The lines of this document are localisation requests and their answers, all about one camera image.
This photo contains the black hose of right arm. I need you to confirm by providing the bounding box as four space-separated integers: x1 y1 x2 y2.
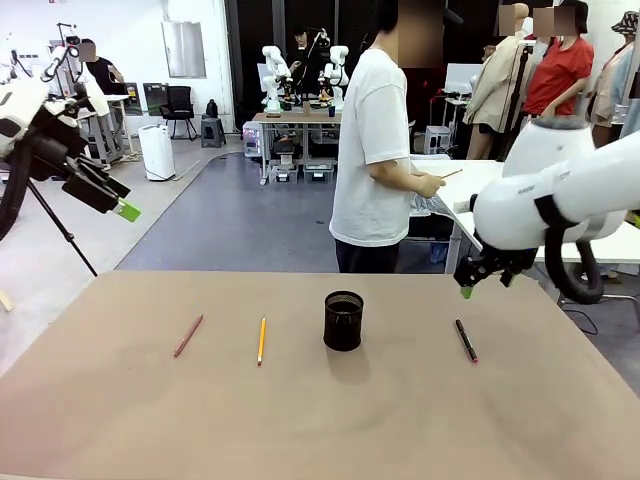
543 232 607 305

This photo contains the white background robot with frame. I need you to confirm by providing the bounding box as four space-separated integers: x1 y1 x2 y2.
42 22 96 101

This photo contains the grey storage box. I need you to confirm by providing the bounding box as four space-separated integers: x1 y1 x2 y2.
268 163 301 185
303 160 335 184

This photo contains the white board panel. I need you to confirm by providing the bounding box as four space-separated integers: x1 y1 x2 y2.
444 63 485 96

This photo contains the black stand beside mannequin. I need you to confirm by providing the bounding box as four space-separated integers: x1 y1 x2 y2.
499 42 536 161

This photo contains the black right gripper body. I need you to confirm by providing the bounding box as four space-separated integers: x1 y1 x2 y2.
453 247 539 289

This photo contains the background work desk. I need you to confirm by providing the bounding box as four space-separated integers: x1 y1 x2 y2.
74 94 134 166

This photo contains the dark-clothed person behind robots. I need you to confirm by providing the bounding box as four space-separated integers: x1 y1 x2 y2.
291 28 324 99

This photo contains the black marker with red cap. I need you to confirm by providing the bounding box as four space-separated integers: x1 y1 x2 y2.
454 319 479 364

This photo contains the mannequin in beige coat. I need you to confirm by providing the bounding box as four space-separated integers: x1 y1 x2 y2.
462 2 534 161

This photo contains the black office chair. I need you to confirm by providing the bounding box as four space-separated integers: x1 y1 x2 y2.
159 85 199 140

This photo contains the black camera tripod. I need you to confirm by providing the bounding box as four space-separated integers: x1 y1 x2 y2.
27 179 99 277

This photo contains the grey plastic stool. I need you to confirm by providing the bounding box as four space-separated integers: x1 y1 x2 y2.
200 117 228 149

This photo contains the mannequin with bucket hat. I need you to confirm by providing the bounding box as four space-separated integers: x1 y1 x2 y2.
592 9 640 144

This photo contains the yellow pencil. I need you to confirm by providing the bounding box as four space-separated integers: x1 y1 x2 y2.
256 315 268 367

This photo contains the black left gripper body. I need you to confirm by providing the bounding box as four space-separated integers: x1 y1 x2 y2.
28 125 90 183

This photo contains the white plastic crate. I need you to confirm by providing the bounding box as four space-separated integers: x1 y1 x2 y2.
424 124 455 154

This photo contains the black hose of arm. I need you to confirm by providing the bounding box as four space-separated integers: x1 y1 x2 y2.
0 142 34 241
543 232 607 305

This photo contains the computer case with coloured lights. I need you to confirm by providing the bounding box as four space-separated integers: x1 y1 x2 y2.
242 122 265 159

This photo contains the person in black t-shirt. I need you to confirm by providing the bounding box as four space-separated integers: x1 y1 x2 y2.
75 38 127 151

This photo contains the person in red shirt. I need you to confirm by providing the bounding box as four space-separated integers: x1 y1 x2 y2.
522 0 596 119

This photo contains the grey wall cabinet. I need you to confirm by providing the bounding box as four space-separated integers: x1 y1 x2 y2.
160 20 207 79

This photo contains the white side table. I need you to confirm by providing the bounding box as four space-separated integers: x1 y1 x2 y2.
409 158 640 274

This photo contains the reddish brown pencil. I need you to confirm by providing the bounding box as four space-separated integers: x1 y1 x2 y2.
173 313 205 358

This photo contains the silver crumpled fabric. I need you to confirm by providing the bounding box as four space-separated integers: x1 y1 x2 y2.
407 192 454 219

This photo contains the wooden-top background table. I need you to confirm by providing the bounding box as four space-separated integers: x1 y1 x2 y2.
251 110 344 186

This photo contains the person's right hand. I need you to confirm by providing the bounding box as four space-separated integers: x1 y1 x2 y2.
417 174 447 199

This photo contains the black mesh pen holder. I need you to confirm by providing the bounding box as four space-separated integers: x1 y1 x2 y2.
323 291 366 351

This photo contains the dark framed board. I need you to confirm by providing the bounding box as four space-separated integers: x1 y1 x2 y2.
142 82 170 117

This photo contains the black hose of left arm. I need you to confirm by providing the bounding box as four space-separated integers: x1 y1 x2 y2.
0 142 34 241

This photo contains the black floor cable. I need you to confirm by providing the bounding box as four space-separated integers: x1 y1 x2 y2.
562 303 600 335

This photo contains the white air purifier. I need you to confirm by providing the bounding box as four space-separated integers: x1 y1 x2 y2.
137 124 176 181

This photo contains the person in white t-shirt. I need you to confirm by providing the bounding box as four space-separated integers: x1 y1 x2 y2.
328 0 449 275

